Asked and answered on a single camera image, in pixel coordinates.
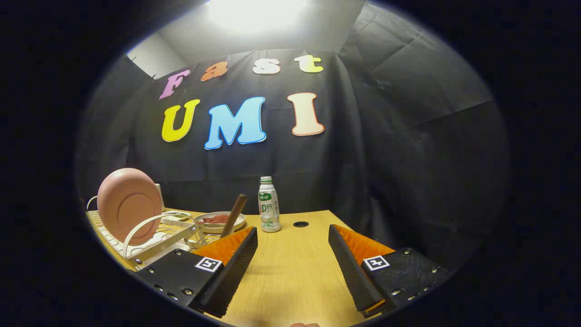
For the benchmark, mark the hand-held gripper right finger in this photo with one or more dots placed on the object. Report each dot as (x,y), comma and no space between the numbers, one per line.
(352,272)

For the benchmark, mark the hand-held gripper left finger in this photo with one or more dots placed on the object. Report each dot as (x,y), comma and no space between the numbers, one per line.
(236,272)

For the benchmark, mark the small metal mesh basket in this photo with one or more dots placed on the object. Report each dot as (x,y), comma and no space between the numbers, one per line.
(202,240)

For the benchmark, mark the pink plate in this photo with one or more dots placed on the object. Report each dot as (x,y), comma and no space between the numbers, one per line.
(127,204)

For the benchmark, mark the beige round dish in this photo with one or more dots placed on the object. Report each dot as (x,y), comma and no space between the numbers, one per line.
(218,225)

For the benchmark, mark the red meat slice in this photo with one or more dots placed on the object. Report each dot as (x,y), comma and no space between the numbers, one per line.
(213,220)

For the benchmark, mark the white drink bottle green label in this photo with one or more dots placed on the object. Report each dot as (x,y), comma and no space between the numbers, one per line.
(269,204)

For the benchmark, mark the white divided bean tray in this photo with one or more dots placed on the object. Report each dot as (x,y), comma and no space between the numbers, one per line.
(179,215)

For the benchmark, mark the black backdrop cloth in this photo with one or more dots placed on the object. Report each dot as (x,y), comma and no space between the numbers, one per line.
(386,159)

